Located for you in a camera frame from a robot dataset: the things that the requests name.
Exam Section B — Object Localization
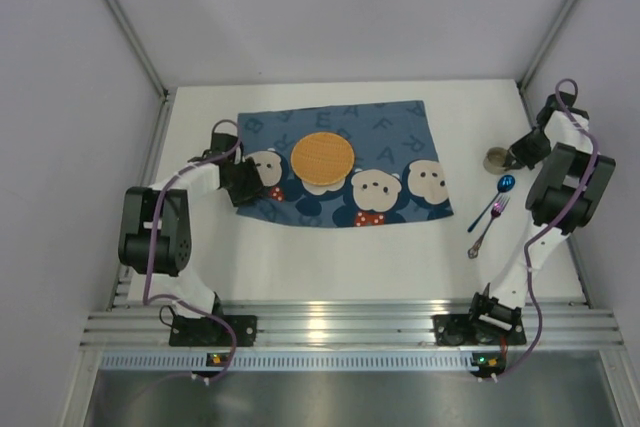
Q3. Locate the small grey cup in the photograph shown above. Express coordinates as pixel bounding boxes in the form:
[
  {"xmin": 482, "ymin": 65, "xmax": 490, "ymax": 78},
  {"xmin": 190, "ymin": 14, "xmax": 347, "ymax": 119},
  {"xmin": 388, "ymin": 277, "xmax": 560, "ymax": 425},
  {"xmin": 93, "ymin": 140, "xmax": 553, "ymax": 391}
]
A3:
[{"xmin": 483, "ymin": 147, "xmax": 509, "ymax": 175}]

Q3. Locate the blue spoon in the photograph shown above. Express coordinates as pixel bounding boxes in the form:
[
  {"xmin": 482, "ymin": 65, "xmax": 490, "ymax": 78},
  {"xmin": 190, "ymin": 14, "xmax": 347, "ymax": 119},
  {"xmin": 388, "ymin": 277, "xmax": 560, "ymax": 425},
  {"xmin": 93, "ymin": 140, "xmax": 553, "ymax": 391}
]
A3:
[{"xmin": 467, "ymin": 174, "xmax": 516, "ymax": 233}]

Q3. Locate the purple fork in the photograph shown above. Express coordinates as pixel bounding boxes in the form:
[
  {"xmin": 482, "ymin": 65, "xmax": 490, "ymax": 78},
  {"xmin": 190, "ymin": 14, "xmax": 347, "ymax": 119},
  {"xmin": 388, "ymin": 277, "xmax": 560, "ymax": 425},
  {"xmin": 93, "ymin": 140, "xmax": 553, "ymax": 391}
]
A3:
[{"xmin": 467, "ymin": 195, "xmax": 510, "ymax": 259}]

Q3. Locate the round woven orange plate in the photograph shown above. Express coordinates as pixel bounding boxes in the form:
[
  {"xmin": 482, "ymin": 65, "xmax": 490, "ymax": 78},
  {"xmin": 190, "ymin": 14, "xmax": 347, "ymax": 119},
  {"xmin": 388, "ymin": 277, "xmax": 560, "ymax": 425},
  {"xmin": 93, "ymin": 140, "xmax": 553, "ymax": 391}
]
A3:
[{"xmin": 290, "ymin": 131, "xmax": 355, "ymax": 186}]

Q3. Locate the blue cartoon placemat cloth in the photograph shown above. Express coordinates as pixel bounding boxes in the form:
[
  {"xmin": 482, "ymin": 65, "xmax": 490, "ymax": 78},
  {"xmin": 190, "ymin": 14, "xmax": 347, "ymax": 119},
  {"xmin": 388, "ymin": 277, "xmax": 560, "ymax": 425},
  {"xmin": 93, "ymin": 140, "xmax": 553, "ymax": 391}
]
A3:
[{"xmin": 237, "ymin": 100, "xmax": 453, "ymax": 228}]

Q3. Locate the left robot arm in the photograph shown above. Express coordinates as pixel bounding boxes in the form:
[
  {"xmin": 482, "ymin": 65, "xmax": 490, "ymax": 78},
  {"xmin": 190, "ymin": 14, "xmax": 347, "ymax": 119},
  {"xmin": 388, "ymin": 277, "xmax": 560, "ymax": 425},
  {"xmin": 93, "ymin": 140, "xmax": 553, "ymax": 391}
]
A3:
[{"xmin": 118, "ymin": 152, "xmax": 264, "ymax": 318}]

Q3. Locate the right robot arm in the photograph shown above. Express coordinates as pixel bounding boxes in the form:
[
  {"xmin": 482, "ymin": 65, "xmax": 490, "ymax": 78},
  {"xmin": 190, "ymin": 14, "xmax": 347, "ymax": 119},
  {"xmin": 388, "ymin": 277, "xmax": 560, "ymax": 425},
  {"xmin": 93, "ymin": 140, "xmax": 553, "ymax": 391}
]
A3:
[{"xmin": 469, "ymin": 109, "xmax": 616, "ymax": 336}]

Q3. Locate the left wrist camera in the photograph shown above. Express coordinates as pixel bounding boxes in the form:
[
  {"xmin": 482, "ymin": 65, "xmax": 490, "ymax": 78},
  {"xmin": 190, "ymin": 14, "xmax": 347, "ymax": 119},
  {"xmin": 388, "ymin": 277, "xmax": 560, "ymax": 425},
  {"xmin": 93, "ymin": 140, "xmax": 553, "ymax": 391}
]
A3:
[{"xmin": 208, "ymin": 131, "xmax": 239, "ymax": 157}]

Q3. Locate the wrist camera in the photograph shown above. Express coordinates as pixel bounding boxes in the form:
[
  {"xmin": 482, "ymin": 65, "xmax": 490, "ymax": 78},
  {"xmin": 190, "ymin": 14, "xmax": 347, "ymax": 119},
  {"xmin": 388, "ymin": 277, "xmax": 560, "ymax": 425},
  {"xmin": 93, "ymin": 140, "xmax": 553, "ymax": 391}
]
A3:
[
  {"xmin": 208, "ymin": 131, "xmax": 239, "ymax": 157},
  {"xmin": 537, "ymin": 91, "xmax": 590, "ymax": 126}
]

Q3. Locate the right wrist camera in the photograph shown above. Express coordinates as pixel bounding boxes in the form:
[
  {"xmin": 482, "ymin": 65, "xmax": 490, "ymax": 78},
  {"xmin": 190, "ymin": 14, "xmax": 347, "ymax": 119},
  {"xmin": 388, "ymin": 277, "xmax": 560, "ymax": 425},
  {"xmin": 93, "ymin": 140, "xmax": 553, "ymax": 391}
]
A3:
[{"xmin": 537, "ymin": 91, "xmax": 590, "ymax": 126}]

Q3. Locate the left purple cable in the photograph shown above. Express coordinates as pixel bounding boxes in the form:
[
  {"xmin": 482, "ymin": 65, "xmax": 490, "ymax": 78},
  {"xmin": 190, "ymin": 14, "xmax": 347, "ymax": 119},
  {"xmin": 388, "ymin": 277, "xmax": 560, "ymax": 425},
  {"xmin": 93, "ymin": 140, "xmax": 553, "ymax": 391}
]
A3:
[{"xmin": 142, "ymin": 119, "xmax": 246, "ymax": 383}]

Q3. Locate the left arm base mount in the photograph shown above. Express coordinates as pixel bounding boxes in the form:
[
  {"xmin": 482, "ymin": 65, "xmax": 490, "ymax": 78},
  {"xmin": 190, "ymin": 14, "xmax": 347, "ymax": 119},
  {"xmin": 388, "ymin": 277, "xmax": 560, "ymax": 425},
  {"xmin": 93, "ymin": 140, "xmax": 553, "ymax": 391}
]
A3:
[{"xmin": 158, "ymin": 306, "xmax": 258, "ymax": 347}]

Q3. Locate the left aluminium frame post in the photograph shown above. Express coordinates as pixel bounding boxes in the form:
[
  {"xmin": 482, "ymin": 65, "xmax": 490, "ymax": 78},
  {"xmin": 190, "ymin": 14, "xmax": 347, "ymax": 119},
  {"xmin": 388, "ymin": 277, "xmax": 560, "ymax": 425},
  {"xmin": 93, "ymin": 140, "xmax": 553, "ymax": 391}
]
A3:
[{"xmin": 74, "ymin": 0, "xmax": 174, "ymax": 98}]

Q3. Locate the aluminium frame post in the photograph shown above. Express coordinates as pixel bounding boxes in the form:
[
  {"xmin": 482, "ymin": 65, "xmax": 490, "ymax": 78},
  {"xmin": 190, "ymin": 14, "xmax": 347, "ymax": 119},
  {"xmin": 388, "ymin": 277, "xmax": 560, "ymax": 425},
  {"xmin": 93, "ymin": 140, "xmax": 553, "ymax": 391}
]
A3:
[
  {"xmin": 516, "ymin": 0, "xmax": 581, "ymax": 93},
  {"xmin": 74, "ymin": 0, "xmax": 174, "ymax": 98}
]

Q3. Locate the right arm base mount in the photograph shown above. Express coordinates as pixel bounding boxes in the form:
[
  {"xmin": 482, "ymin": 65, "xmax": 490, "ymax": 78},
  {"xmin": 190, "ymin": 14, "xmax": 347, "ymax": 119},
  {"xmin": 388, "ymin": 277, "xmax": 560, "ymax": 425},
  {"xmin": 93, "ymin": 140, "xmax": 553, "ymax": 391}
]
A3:
[{"xmin": 432, "ymin": 314, "xmax": 527, "ymax": 347}]

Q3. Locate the aluminium front rail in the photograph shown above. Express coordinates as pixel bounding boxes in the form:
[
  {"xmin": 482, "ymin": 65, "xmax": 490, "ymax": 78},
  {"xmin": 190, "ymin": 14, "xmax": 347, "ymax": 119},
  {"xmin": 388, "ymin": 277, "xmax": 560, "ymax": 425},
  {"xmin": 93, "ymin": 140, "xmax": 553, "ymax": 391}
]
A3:
[{"xmin": 80, "ymin": 300, "xmax": 624, "ymax": 350}]

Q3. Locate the right aluminium frame post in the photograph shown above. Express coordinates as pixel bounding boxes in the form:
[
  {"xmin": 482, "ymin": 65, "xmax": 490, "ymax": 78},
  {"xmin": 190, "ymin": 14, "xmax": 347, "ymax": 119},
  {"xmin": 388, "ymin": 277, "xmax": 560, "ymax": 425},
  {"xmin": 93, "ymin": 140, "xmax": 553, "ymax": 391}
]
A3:
[{"xmin": 516, "ymin": 0, "xmax": 581, "ymax": 93}]

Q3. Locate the slotted cable duct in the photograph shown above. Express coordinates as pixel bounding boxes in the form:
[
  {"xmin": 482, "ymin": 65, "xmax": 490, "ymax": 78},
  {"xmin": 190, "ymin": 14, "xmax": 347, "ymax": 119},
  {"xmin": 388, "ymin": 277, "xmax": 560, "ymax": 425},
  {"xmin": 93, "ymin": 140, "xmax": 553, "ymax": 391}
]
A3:
[{"xmin": 100, "ymin": 350, "xmax": 504, "ymax": 373}]

